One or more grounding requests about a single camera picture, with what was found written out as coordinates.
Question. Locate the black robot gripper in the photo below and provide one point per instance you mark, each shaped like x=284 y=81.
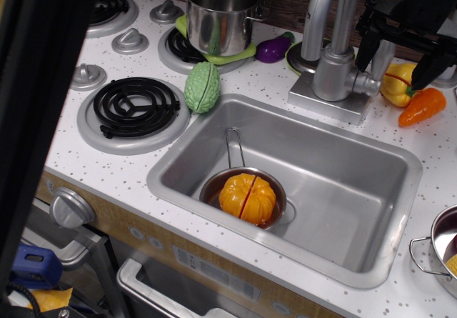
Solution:
x=408 y=23

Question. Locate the silver faucet lever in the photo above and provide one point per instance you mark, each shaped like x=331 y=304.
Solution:
x=382 y=59

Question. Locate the yellow toy bell pepper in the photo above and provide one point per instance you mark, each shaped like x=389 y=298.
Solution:
x=396 y=86

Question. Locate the orange toy carrot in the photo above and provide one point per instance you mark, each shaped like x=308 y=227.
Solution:
x=424 y=104

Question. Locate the silver toy faucet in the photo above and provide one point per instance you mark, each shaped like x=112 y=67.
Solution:
x=338 y=89

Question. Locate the purple toy eggplant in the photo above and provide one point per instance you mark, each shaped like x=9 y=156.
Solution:
x=273 y=50

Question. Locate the large steel pot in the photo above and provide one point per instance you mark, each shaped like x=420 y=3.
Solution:
x=223 y=27

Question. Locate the steel pot at right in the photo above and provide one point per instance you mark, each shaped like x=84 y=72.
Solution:
x=440 y=245

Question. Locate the green toy bitter melon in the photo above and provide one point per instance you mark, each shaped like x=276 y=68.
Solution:
x=202 y=87

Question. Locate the small steel saucepan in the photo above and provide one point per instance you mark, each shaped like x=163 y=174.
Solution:
x=210 y=191

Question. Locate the orange toy pumpkin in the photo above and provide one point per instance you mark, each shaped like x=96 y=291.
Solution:
x=248 y=197

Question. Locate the yellow toy corn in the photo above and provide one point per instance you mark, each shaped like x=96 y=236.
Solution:
x=451 y=265

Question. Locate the green pot mat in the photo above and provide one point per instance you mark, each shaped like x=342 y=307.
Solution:
x=181 y=25

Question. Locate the middle black stove burner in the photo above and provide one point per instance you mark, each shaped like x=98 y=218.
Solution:
x=179 y=58

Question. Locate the black stove burner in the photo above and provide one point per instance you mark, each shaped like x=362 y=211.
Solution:
x=133 y=116
x=179 y=58

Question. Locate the silver stove knob back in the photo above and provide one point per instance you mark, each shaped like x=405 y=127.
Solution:
x=166 y=13

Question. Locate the silver stove knob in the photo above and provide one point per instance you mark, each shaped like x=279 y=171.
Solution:
x=130 y=42
x=166 y=13
x=88 y=77

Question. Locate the silver stove knob middle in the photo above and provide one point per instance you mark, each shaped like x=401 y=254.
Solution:
x=130 y=42

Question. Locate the front black stove burner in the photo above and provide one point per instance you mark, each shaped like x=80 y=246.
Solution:
x=133 y=116

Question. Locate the back left stove burner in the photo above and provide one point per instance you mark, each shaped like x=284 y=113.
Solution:
x=110 y=17

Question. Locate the grey oven control panel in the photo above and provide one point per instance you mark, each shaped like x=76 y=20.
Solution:
x=217 y=274

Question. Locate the silver stove knob front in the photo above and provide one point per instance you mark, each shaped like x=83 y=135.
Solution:
x=88 y=77

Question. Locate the silver oven knob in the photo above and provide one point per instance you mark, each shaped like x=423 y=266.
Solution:
x=69 y=210

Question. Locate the blue clamp tool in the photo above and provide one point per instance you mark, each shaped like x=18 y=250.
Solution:
x=36 y=268

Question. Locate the yellow cloth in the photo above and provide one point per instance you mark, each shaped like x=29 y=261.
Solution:
x=50 y=299

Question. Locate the silver oven door handle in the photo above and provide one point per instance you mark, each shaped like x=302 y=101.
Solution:
x=171 y=294

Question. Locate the black vertical post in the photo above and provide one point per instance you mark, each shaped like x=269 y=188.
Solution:
x=40 y=45

